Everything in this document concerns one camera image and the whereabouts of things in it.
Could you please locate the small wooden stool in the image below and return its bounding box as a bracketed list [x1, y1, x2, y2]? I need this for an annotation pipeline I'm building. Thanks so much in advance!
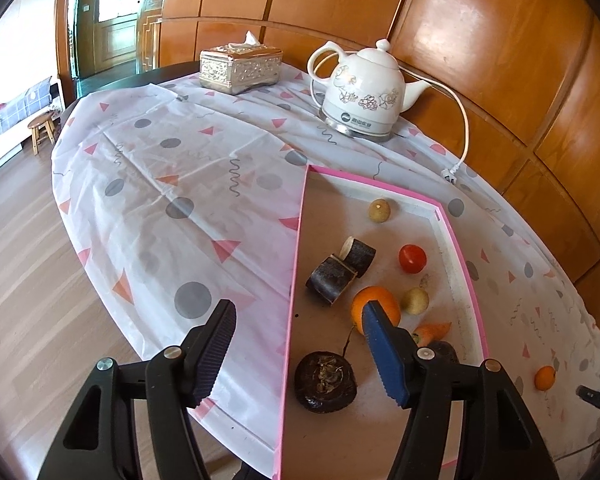
[28, 110, 56, 155]

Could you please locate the white ceramic electric kettle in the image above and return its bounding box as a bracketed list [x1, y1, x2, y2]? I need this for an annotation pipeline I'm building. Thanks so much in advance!
[308, 38, 430, 138]

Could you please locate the white kettle power cord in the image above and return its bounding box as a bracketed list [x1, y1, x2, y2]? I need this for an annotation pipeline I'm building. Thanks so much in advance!
[308, 52, 472, 183]

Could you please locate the round sugarcane piece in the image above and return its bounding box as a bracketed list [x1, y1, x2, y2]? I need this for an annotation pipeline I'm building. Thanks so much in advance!
[338, 236, 376, 278]

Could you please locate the blue plaid sofa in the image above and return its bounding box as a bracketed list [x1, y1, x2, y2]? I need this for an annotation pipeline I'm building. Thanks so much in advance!
[0, 76, 65, 168]

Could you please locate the orange with stem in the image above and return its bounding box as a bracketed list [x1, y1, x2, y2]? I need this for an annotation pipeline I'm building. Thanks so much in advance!
[340, 285, 403, 359]

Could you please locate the small orange carrot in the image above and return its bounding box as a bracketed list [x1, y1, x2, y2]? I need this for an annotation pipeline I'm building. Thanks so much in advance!
[412, 323, 452, 348]

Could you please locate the pink shallow tray box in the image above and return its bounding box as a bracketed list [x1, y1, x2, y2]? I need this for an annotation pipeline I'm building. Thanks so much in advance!
[274, 166, 486, 479]

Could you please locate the small red tomato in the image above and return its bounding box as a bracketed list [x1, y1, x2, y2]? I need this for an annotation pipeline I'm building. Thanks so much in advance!
[398, 244, 428, 274]

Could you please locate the square sugarcane piece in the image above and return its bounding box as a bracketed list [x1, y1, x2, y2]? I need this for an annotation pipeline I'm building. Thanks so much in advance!
[306, 254, 358, 304]

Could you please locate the orange tangerine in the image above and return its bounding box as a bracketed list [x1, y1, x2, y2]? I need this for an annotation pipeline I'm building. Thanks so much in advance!
[533, 365, 556, 392]

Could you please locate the wooden door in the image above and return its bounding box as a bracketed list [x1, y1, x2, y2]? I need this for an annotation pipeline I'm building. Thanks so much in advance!
[55, 0, 163, 102]

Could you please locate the tan longan fruit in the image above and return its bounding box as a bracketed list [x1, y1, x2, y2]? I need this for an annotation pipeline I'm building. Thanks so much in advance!
[400, 287, 429, 315]
[367, 198, 391, 223]

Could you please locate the ornate tissue box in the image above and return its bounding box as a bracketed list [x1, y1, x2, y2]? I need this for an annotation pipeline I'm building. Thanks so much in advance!
[199, 32, 283, 96]

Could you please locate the white patterned tablecloth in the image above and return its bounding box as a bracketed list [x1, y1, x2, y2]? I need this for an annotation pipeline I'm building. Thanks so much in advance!
[52, 66, 600, 479]

